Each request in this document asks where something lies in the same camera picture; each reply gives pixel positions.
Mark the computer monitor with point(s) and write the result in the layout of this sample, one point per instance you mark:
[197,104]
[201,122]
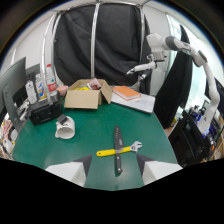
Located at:
[12,90]

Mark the black equipment box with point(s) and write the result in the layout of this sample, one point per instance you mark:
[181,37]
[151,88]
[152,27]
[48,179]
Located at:
[45,112]

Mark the yellow item in box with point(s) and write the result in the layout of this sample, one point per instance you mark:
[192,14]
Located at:
[82,88]

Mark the orange book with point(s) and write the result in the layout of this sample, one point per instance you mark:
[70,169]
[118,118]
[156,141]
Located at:
[126,92]

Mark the black chair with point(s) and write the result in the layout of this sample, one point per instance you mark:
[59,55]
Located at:
[186,140]

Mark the black hanging cloth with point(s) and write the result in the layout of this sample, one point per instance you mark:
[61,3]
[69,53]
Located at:
[175,86]

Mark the metal frame pole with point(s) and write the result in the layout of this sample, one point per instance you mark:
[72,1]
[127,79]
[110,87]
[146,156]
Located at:
[94,41]

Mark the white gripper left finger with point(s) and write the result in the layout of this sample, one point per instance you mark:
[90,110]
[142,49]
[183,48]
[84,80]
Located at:
[71,170]

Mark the black kitchen knife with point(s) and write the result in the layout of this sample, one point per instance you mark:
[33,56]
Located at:
[118,146]

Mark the black curtain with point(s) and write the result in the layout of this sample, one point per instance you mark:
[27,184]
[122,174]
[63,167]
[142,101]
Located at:
[116,43]

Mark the pink item in box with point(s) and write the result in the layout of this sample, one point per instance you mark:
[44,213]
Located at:
[95,83]

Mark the silver laptop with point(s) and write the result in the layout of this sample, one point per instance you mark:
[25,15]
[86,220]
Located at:
[136,101]

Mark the white bottle yellow blue label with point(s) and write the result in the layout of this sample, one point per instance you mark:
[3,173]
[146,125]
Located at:
[40,88]

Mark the white small bottle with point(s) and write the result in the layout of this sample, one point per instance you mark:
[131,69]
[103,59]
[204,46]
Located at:
[31,92]

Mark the white curved holder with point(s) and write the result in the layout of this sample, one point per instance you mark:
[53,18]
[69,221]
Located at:
[66,129]

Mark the open cardboard box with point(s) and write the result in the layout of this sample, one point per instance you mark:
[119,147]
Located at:
[87,96]

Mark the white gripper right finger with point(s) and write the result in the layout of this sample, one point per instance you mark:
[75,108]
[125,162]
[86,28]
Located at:
[156,169]

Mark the clear bottle red label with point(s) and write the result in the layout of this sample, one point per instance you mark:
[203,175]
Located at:
[51,81]

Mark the black charger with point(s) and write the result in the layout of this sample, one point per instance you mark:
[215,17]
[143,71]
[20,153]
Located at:
[62,119]

